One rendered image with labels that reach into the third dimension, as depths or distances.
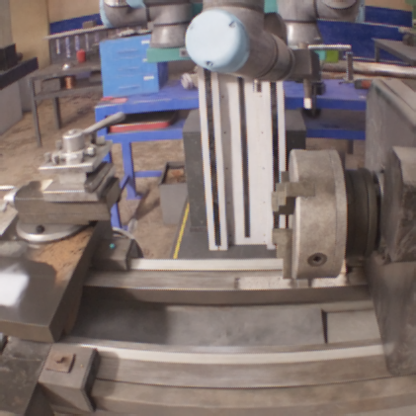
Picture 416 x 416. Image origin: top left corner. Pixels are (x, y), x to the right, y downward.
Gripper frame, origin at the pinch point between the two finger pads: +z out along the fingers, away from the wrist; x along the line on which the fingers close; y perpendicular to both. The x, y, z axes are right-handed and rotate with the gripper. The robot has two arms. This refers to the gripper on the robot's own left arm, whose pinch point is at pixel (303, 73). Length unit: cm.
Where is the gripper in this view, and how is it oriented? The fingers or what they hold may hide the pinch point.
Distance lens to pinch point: 92.6
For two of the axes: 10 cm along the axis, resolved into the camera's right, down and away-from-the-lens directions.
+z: 5.3, -1.2, 8.4
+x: 8.5, 0.7, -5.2
